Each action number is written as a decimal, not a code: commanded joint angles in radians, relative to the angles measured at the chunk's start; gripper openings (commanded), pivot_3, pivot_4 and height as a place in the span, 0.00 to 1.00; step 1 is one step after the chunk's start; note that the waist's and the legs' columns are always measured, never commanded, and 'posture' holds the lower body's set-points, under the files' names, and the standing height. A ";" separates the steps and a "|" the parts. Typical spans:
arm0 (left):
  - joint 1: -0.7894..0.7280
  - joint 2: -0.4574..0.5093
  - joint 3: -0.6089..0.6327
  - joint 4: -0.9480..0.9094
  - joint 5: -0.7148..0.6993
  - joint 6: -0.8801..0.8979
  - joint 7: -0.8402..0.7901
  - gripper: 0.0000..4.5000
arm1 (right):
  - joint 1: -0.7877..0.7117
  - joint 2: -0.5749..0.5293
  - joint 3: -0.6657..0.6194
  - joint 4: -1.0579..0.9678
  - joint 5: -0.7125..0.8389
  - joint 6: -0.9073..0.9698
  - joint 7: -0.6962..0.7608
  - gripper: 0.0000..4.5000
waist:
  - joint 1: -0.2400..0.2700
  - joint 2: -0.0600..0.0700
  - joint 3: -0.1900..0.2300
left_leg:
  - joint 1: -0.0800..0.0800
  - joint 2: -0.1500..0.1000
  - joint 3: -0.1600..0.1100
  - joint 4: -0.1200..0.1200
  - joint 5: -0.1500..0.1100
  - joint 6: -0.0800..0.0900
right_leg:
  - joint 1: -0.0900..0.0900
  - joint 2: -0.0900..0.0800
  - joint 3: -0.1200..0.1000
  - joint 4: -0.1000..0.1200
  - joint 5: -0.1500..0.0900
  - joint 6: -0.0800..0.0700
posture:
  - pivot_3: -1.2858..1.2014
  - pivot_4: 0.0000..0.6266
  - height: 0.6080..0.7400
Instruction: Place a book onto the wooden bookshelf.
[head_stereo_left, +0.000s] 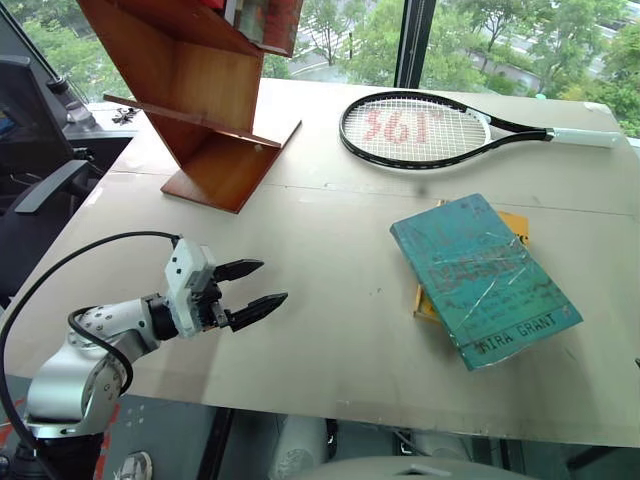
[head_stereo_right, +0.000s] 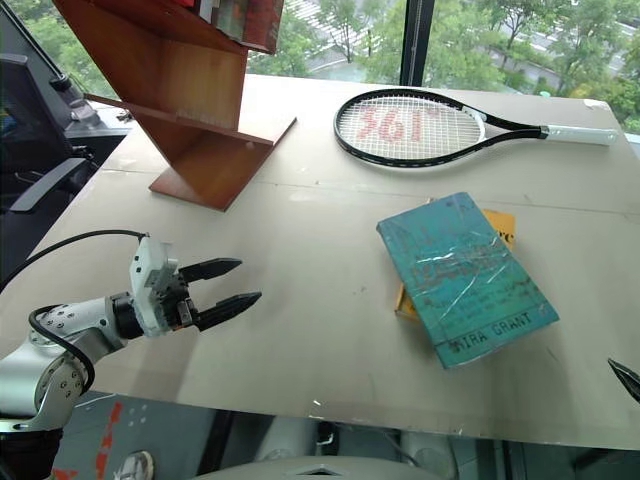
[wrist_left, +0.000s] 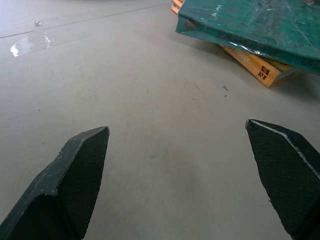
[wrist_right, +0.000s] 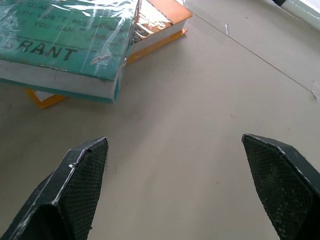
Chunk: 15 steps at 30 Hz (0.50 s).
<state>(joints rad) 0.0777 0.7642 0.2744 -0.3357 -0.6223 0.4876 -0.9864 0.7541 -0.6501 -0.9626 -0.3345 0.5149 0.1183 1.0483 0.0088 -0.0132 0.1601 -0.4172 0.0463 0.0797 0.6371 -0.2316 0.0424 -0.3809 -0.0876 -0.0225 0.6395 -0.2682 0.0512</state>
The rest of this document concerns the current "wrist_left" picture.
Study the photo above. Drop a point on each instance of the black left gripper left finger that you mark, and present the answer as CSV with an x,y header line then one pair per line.
x,y
65,190

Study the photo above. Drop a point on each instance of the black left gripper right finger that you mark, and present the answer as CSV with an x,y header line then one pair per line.
x,y
287,170

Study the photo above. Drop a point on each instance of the orange book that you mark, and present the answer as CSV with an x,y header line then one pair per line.
x,y
260,68

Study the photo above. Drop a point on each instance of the green plastic-wrapped book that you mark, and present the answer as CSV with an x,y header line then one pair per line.
x,y
262,27

